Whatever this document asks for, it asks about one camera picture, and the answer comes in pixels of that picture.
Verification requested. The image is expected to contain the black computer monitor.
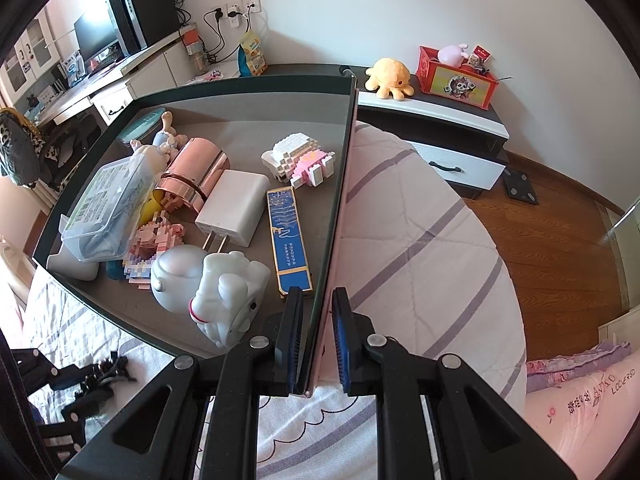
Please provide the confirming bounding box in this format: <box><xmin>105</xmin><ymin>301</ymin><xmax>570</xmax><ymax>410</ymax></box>
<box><xmin>73</xmin><ymin>10</ymin><xmax>121</xmax><ymax>63</ymax></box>

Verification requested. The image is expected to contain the teal clear plastic case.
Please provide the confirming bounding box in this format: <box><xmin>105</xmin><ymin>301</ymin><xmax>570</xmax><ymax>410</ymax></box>
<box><xmin>119</xmin><ymin>107</ymin><xmax>167</xmax><ymax>136</ymax></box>

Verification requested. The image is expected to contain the red printed storage box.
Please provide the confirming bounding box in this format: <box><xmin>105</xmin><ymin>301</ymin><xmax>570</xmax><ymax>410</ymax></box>
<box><xmin>416</xmin><ymin>45</ymin><xmax>502</xmax><ymax>111</ymax></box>

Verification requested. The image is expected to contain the white pink block toy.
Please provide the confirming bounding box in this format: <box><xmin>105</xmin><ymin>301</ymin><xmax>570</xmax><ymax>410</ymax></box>
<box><xmin>261</xmin><ymin>132</ymin><xmax>337</xmax><ymax>190</ymax></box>

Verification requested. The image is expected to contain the dark patterned jacket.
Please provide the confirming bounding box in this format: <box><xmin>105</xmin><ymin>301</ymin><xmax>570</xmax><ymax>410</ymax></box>
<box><xmin>0</xmin><ymin>107</ymin><xmax>43</xmax><ymax>191</ymax></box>

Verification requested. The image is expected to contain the clear plastic box green label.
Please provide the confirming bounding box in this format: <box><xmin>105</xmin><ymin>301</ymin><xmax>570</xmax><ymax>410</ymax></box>
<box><xmin>60</xmin><ymin>154</ymin><xmax>157</xmax><ymax>263</ymax></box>

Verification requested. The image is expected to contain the blue gold bookmark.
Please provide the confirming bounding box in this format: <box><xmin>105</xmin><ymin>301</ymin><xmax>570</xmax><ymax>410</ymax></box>
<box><xmin>266</xmin><ymin>186</ymin><xmax>315</xmax><ymax>297</ymax></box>

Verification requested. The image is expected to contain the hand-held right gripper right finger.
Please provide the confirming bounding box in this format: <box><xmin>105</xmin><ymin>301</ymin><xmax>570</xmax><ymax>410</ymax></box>
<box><xmin>331</xmin><ymin>287</ymin><xmax>576</xmax><ymax>480</ymax></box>

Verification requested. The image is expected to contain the orange-capped bottle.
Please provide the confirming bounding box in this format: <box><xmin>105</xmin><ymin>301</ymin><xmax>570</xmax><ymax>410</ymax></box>
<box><xmin>181</xmin><ymin>27</ymin><xmax>208</xmax><ymax>75</ymax></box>

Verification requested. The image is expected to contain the pink bedding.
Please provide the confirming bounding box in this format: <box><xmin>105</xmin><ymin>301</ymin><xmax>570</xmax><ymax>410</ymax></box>
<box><xmin>525</xmin><ymin>305</ymin><xmax>640</xmax><ymax>476</ymax></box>

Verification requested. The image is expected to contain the black office chair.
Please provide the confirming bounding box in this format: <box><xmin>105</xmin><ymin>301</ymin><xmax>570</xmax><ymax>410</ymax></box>
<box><xmin>0</xmin><ymin>107</ymin><xmax>108</xmax><ymax>196</ymax></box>

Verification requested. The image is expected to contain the black computer tower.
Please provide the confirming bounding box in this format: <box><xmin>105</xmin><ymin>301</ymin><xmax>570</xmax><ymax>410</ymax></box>
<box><xmin>108</xmin><ymin>0</ymin><xmax>181</xmax><ymax>57</ymax></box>

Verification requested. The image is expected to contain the black bathroom scale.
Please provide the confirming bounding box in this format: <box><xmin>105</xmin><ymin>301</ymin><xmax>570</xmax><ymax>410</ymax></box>
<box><xmin>502</xmin><ymin>166</ymin><xmax>541</xmax><ymax>207</ymax></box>

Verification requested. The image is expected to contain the white charger plug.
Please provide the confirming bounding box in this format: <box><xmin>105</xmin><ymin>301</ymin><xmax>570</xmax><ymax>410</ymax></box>
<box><xmin>194</xmin><ymin>169</ymin><xmax>271</xmax><ymax>253</ymax></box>

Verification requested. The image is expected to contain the yellow octopus plush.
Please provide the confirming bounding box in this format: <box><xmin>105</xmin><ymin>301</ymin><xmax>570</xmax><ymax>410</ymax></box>
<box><xmin>364</xmin><ymin>57</ymin><xmax>416</xmax><ymax>101</ymax></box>

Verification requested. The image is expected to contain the yellow highlighter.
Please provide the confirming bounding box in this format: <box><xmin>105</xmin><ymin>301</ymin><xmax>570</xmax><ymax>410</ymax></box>
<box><xmin>139</xmin><ymin>195</ymin><xmax>163</xmax><ymax>226</ymax></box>

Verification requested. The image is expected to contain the black power cable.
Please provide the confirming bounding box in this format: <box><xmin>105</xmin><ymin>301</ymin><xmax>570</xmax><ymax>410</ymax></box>
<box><xmin>202</xmin><ymin>10</ymin><xmax>251</xmax><ymax>58</ymax></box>

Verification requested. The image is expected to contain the white glass-door cabinet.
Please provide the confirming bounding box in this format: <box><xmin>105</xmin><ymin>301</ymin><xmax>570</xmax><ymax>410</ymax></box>
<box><xmin>0</xmin><ymin>15</ymin><xmax>56</xmax><ymax>98</ymax></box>

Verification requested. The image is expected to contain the pink pixel block toy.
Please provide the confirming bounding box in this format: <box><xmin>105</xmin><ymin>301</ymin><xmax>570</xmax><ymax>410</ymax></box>
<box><xmin>121</xmin><ymin>210</ymin><xmax>187</xmax><ymax>291</ymax></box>

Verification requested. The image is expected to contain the blue yellow snack bag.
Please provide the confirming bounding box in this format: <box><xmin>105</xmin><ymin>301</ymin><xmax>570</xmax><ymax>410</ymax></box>
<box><xmin>237</xmin><ymin>30</ymin><xmax>268</xmax><ymax>78</ymax></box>

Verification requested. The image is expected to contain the rose gold cylinder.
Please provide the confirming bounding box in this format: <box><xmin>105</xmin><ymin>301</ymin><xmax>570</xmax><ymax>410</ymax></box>
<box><xmin>154</xmin><ymin>137</ymin><xmax>232</xmax><ymax>213</ymax></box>

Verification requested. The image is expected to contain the pink plush toy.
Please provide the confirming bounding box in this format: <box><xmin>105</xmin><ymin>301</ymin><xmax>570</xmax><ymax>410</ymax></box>
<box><xmin>437</xmin><ymin>42</ymin><xmax>471</xmax><ymax>67</ymax></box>

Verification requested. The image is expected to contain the black white low cabinet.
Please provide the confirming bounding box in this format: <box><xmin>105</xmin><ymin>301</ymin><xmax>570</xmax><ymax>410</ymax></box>
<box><xmin>260</xmin><ymin>62</ymin><xmax>511</xmax><ymax>201</ymax></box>

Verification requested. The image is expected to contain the pink packet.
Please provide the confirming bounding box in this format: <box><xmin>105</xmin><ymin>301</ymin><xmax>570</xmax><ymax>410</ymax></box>
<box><xmin>186</xmin><ymin>69</ymin><xmax>225</xmax><ymax>85</ymax></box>

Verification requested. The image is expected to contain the white desk with drawers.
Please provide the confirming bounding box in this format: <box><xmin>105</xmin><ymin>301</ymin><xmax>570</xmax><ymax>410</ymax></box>
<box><xmin>15</xmin><ymin>27</ymin><xmax>201</xmax><ymax>128</ymax></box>

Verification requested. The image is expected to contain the blue white box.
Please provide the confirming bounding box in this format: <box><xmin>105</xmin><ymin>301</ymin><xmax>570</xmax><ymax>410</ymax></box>
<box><xmin>64</xmin><ymin>52</ymin><xmax>86</xmax><ymax>86</ymax></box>

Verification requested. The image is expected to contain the white astronaut lamp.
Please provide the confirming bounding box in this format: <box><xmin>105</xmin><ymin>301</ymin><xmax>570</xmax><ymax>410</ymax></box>
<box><xmin>150</xmin><ymin>242</ymin><xmax>272</xmax><ymax>351</ymax></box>

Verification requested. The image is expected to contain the black keyboard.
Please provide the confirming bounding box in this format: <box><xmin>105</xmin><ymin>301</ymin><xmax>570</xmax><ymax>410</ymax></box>
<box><xmin>87</xmin><ymin>55</ymin><xmax>126</xmax><ymax>78</ymax></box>

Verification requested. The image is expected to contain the striped white quilt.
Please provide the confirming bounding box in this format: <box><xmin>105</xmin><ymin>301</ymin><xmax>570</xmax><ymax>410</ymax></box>
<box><xmin>0</xmin><ymin>122</ymin><xmax>528</xmax><ymax>480</ymax></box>

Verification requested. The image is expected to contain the white side cabinet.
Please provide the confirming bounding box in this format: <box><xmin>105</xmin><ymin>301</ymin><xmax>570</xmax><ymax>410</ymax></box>
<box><xmin>182</xmin><ymin>60</ymin><xmax>243</xmax><ymax>88</ymax></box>

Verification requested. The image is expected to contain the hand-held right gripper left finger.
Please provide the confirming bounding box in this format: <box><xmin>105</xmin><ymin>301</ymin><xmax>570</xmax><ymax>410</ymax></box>
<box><xmin>55</xmin><ymin>286</ymin><xmax>306</xmax><ymax>480</ymax></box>

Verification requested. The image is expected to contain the pink storage box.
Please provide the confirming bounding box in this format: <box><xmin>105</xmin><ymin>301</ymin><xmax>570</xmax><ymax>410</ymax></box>
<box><xmin>31</xmin><ymin>64</ymin><xmax>358</xmax><ymax>396</ymax></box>

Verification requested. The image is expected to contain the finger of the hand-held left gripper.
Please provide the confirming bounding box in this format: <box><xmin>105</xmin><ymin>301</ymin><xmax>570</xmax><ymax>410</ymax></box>
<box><xmin>60</xmin><ymin>386</ymin><xmax>108</xmax><ymax>423</ymax></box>
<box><xmin>85</xmin><ymin>352</ymin><xmax>138</xmax><ymax>388</ymax></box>

